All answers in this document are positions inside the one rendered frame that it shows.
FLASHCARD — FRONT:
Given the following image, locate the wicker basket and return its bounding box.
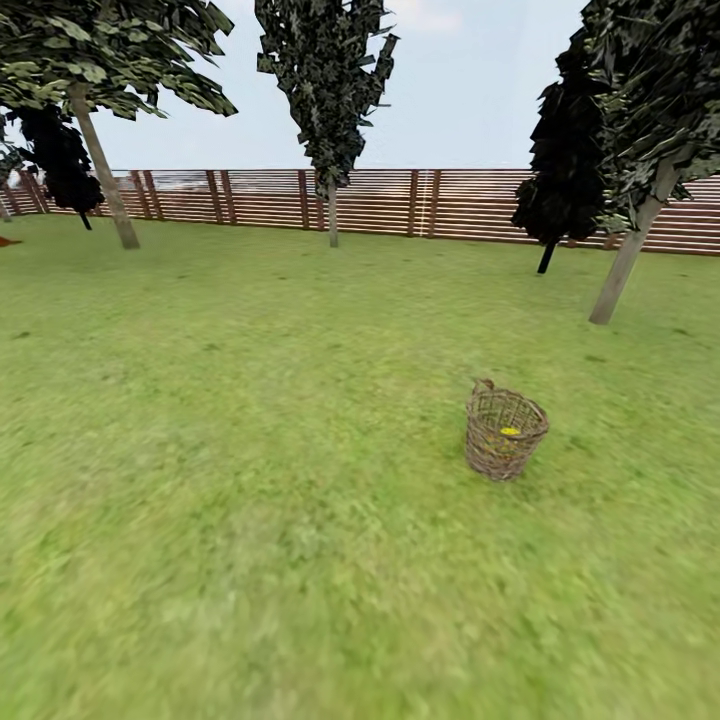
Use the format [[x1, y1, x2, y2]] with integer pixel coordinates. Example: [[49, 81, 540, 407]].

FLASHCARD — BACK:
[[464, 378, 550, 482]]

